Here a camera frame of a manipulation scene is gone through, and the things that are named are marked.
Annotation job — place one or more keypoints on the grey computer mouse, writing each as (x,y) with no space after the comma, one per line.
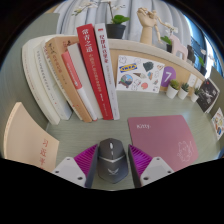
(112,163)

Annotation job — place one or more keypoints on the wooden hand model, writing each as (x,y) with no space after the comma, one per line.
(146,26)

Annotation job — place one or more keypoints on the beige book with red title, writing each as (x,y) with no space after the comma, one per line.
(26,140)

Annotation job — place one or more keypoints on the colourful sticker sheet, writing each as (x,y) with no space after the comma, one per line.
(218,123)

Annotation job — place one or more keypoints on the thick white book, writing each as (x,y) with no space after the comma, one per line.
(50,86)
(35,80)

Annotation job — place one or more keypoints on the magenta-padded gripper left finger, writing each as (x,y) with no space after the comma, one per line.
(71,168)

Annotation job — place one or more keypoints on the grey curtain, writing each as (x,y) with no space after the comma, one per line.
(90,15)

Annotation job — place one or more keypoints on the black horse figure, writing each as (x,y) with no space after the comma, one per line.
(191,54)

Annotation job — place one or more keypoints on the white sticker sheet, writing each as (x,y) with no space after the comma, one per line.
(140,74)

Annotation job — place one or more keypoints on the white wall socket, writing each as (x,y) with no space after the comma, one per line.
(199,83)
(192,81)

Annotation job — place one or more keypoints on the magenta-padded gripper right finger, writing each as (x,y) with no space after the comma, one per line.
(155,168)

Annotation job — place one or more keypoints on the white orchid in black pot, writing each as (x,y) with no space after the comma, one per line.
(115,30)
(167,40)
(202,68)

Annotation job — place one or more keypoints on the white book with red spine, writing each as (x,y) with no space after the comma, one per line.
(75,80)

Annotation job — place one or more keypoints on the black photo book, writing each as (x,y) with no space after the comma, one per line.
(207,95)

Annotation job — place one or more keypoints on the purple round number sticker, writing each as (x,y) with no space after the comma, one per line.
(168,76)

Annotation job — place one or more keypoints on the pink mouse pad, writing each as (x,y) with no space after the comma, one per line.
(163,140)

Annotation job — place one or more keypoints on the small succulent in white pot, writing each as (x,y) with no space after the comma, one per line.
(182,94)
(172,91)
(194,96)

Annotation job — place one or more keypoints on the glass window with railing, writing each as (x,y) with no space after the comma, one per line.
(208,50)

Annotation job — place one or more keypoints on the tan paperback book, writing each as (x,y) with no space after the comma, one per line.
(61,63)

